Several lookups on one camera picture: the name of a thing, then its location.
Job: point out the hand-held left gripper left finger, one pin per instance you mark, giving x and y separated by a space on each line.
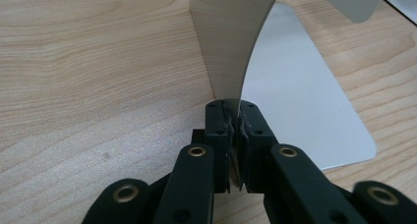
221 135

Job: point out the silver metal expandable bookend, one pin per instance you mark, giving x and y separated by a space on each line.
295 86

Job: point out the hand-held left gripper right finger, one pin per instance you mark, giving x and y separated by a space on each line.
255 135

